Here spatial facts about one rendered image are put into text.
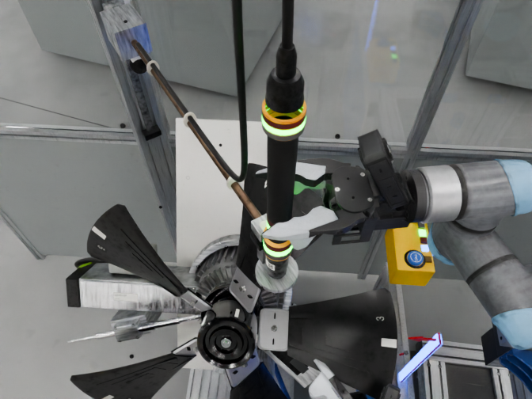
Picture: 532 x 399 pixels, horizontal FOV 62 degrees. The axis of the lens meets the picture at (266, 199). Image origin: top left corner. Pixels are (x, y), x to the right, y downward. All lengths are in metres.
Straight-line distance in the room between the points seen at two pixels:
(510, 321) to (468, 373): 1.47
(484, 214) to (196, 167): 0.69
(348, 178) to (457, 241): 0.20
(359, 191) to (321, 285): 1.79
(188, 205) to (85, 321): 1.39
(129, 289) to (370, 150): 0.76
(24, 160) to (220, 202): 1.00
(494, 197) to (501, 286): 0.12
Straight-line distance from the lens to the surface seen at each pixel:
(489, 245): 0.69
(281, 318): 0.99
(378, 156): 0.50
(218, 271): 1.04
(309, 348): 0.97
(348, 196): 0.56
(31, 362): 2.45
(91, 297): 1.17
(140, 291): 1.11
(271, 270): 0.69
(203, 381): 2.10
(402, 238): 1.26
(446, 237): 0.70
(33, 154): 1.86
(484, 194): 0.62
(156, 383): 1.14
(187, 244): 1.16
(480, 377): 2.15
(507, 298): 0.67
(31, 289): 2.61
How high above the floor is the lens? 2.11
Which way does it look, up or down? 55 degrees down
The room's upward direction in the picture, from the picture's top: straight up
